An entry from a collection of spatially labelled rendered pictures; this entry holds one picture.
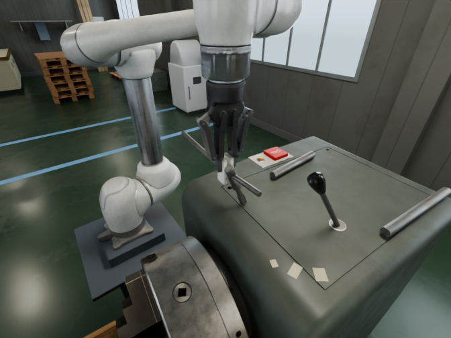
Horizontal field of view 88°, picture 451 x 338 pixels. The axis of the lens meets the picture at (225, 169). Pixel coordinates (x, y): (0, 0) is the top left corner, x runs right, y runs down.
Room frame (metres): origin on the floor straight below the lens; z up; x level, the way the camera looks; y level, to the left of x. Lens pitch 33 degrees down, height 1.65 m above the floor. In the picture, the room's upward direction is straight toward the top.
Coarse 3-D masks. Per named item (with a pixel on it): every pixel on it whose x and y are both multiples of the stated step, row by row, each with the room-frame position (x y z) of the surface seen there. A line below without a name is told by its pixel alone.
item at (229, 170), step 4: (228, 168) 0.43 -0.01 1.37; (232, 168) 0.43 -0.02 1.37; (228, 172) 0.42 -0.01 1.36; (232, 172) 0.43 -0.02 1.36; (228, 176) 0.43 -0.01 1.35; (232, 180) 0.43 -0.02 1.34; (232, 184) 0.43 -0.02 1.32; (236, 184) 0.43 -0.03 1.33; (240, 184) 0.44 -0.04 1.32; (236, 188) 0.43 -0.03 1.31; (240, 188) 0.44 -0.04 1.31; (236, 192) 0.44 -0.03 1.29; (240, 192) 0.43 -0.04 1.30; (240, 196) 0.43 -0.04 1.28; (244, 196) 0.44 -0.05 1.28; (240, 200) 0.43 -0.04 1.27; (244, 200) 0.44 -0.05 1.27
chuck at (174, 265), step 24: (144, 264) 0.29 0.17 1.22; (168, 264) 0.28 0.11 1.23; (192, 264) 0.28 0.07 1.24; (168, 288) 0.23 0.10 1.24; (192, 288) 0.24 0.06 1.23; (168, 312) 0.20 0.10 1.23; (192, 312) 0.20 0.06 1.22; (216, 312) 0.20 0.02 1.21; (168, 336) 0.17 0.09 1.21; (192, 336) 0.17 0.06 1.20; (216, 336) 0.18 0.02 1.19
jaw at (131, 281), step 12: (132, 276) 0.28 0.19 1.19; (144, 276) 0.28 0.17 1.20; (132, 288) 0.26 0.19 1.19; (144, 288) 0.26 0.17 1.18; (132, 300) 0.24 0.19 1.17; (144, 300) 0.25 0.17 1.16; (132, 312) 0.23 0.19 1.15; (144, 312) 0.24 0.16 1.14; (156, 312) 0.24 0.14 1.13; (120, 324) 0.22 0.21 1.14; (132, 324) 0.22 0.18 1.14; (144, 324) 0.22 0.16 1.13; (120, 336) 0.20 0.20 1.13; (132, 336) 0.20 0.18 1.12
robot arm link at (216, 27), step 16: (208, 0) 0.41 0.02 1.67; (224, 0) 0.41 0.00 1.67; (240, 0) 0.41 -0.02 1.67; (256, 0) 0.44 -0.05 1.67; (272, 0) 0.48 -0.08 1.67; (208, 16) 0.42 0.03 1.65; (224, 16) 0.41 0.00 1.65; (240, 16) 0.41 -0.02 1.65; (256, 16) 0.44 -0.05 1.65; (272, 16) 0.49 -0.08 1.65; (208, 32) 0.42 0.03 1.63; (224, 32) 0.41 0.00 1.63; (240, 32) 0.42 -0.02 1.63; (256, 32) 0.47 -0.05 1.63
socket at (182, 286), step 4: (180, 284) 0.24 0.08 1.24; (184, 284) 0.24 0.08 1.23; (176, 288) 0.23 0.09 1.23; (180, 288) 0.24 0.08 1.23; (184, 288) 0.24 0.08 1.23; (188, 288) 0.24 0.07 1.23; (176, 292) 0.23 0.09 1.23; (180, 292) 0.24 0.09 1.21; (184, 292) 0.24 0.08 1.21; (188, 292) 0.23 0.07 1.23; (176, 296) 0.22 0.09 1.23; (180, 296) 0.23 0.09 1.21; (184, 296) 0.22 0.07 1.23; (188, 296) 0.22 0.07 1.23; (176, 300) 0.22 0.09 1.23; (180, 300) 0.22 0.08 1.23; (184, 300) 0.22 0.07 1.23
